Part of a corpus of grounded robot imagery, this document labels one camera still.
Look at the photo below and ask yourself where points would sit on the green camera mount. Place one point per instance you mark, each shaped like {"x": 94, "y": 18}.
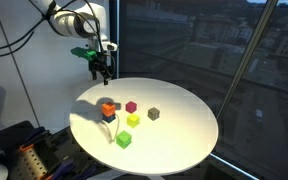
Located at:
{"x": 83, "y": 53}

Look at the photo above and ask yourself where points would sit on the blue block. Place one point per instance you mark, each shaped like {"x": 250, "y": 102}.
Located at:
{"x": 109, "y": 118}

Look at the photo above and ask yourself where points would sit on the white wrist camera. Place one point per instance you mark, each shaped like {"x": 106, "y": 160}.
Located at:
{"x": 110, "y": 46}

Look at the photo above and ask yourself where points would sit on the yellow block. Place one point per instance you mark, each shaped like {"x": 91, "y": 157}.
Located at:
{"x": 133, "y": 120}

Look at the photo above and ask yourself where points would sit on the orange block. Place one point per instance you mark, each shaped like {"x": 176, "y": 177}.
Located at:
{"x": 108, "y": 108}

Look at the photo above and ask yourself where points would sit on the black tool cart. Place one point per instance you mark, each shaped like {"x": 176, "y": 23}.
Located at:
{"x": 7, "y": 136}

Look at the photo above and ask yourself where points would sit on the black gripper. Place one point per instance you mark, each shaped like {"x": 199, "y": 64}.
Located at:
{"x": 100, "y": 64}

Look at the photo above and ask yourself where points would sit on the perforated pegboard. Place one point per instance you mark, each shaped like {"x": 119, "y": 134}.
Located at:
{"x": 29, "y": 165}

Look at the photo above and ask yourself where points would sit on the grey diagonal metal pole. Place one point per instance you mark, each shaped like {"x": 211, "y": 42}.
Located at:
{"x": 247, "y": 56}

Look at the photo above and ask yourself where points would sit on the dark vertical window frame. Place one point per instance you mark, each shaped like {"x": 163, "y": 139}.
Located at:
{"x": 114, "y": 23}

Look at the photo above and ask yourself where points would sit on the green block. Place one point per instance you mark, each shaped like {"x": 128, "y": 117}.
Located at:
{"x": 123, "y": 139}

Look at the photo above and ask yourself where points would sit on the grey block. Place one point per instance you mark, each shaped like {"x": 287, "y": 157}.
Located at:
{"x": 153, "y": 113}

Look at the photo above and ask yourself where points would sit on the magenta block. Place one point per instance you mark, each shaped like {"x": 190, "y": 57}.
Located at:
{"x": 131, "y": 107}

